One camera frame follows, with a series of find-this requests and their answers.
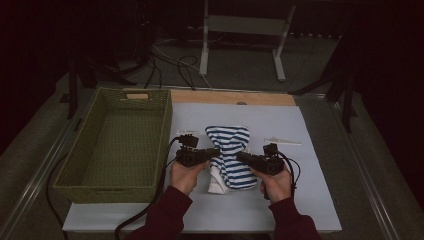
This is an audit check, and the black looped floor cable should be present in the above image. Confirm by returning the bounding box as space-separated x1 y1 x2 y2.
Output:
176 54 201 91

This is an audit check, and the white table mat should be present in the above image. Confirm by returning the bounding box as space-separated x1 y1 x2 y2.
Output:
62 102 343 233

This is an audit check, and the person's right hand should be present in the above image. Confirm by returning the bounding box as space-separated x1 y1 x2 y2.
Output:
251 166 293 205

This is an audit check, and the long black floor cable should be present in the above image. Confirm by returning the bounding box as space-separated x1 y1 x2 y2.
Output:
45 154 69 240

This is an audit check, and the black metal stand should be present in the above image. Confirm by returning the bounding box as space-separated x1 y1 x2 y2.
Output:
288 36 359 134
59 56 138 120

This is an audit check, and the thick black gripper cable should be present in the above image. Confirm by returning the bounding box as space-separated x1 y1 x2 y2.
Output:
114 136 188 240

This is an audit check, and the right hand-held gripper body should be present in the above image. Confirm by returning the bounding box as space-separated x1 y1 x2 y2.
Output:
253 137 303 177

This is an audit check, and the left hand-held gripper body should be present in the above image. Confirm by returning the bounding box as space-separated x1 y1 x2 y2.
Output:
174 129 205 168

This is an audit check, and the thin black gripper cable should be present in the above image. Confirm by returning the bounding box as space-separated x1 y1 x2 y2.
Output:
276 151 301 201

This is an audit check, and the white metal frame desk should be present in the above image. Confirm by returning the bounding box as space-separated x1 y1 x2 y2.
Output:
198 0 297 83

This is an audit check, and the person's left hand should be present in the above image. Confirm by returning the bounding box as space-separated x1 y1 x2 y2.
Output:
169 160 209 197

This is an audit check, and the green woven basket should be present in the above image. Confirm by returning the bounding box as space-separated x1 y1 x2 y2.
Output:
49 87 174 205

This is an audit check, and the blue white striped polo shirt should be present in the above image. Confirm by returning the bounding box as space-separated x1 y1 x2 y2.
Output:
204 125 258 195

